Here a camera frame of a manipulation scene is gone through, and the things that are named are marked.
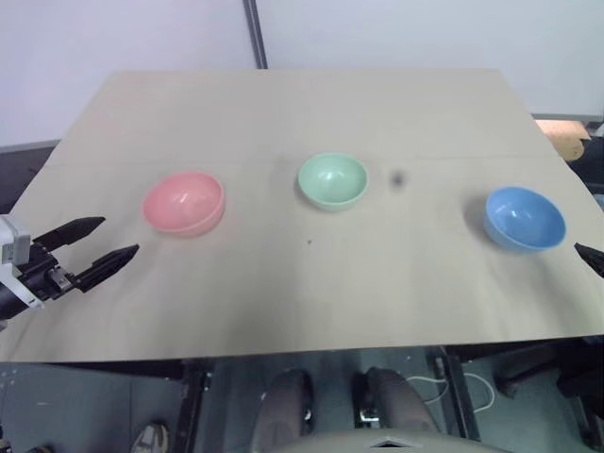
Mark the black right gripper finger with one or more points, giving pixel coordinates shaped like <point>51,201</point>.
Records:
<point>592,257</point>

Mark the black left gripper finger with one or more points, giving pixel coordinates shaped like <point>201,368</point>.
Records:
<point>71,230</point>
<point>106,265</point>

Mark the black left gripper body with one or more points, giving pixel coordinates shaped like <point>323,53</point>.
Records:
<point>43,276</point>

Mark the blue bowl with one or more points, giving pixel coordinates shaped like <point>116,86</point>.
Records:
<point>525,218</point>

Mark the pink red bowl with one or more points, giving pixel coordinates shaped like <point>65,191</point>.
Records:
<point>183,204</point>

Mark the black chair base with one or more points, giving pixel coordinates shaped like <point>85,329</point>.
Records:
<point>542,370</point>

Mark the light wooden board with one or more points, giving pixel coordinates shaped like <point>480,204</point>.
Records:
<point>564,137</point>

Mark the grey shoe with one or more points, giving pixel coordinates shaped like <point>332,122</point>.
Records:
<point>152,436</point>

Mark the dark rounded robot leg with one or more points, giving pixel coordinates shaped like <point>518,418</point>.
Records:
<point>284,406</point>
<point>401,405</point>

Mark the green bowl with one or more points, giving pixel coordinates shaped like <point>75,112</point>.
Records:
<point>332,181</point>

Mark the grey robot torso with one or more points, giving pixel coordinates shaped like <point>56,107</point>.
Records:
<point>377,442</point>

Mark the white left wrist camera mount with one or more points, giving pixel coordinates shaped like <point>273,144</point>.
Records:
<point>13,238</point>

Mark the black table frame leg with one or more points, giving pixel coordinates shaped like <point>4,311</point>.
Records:
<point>458,396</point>
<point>193,401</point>

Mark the grey vertical wall post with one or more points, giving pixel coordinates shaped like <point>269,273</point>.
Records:
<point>257,33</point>

